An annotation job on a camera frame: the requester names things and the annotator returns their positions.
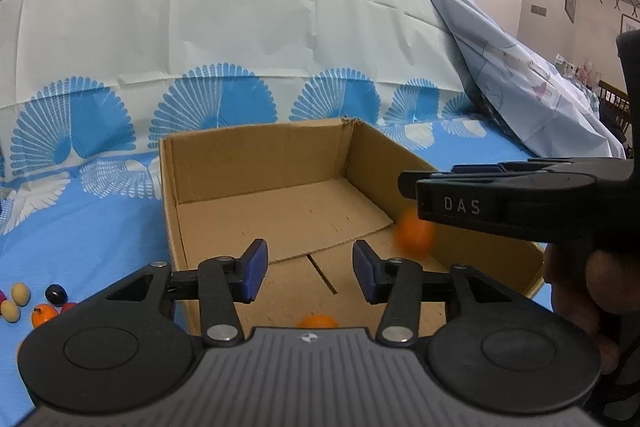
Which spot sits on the small framed wall picture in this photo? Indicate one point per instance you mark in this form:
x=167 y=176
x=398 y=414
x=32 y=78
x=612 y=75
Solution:
x=630 y=24

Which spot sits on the pale blue patterned sheet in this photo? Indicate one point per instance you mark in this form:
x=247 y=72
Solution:
x=525 y=72

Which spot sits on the dark purple plum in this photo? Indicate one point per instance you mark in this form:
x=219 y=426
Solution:
x=56 y=293

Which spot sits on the beige egg-shaped fruit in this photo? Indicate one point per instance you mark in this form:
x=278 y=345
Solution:
x=10 y=311
x=20 y=293

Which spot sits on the person's right hand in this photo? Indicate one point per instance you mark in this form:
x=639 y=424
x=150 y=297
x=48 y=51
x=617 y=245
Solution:
x=565 y=287

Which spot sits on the mandarin orange with stem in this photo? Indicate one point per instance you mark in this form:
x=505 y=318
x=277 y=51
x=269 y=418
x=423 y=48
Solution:
x=44 y=315

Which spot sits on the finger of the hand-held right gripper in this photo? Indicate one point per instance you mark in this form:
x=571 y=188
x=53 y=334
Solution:
x=407 y=187
x=475 y=168

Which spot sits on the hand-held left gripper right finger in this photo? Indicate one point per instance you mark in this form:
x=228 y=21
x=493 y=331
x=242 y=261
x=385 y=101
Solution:
x=364 y=272

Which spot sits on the red cherry tomato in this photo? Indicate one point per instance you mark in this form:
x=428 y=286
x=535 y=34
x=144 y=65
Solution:
x=69 y=307

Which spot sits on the brown cardboard box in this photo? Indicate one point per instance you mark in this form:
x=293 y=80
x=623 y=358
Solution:
x=300 y=207

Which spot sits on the small round orange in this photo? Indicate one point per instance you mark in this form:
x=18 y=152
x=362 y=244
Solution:
x=317 y=322

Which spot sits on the wooden chair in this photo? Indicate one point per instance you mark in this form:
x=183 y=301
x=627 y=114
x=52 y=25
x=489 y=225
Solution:
x=615 y=99

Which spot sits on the wall switch plate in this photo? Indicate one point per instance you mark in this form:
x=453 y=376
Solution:
x=538 y=10

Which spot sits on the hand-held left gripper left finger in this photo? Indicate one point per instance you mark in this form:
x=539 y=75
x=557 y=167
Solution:
x=256 y=268

